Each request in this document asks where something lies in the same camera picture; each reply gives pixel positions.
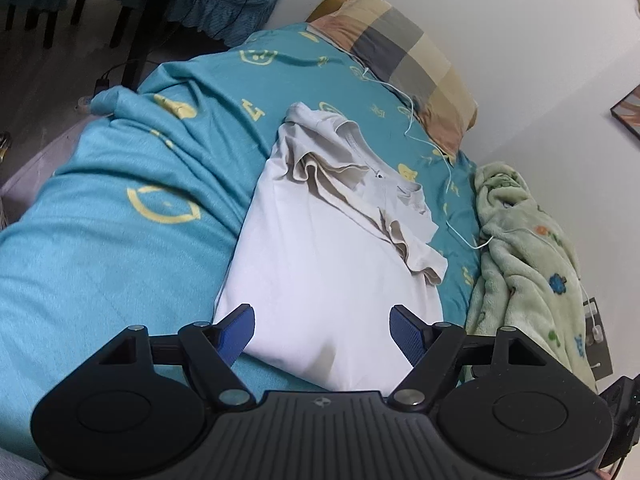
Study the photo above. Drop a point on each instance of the wooden table with black leg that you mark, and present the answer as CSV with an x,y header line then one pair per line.
x,y
150,25

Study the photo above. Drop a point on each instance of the plaid pillow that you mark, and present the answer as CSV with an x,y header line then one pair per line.
x,y
405,55

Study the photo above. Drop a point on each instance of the green fleece blanket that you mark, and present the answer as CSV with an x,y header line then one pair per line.
x,y
525,260

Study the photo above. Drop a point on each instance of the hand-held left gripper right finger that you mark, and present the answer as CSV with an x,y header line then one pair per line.
x,y
407,335

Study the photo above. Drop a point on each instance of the white power strip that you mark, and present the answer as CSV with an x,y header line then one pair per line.
x,y
86,105

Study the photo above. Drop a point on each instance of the white t-shirt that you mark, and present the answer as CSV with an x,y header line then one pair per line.
x,y
325,260

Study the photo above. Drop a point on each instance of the grey wall socket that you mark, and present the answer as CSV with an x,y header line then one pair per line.
x,y
602,360

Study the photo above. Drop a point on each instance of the teal printed bed sheet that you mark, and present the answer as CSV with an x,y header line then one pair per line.
x,y
125,270

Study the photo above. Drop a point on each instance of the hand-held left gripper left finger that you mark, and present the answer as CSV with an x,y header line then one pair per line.
x,y
235,335

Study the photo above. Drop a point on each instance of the black power adapter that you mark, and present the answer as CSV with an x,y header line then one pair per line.
x,y
102,86

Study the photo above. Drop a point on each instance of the framed leaf wall picture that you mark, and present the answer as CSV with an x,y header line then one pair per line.
x,y
630,112

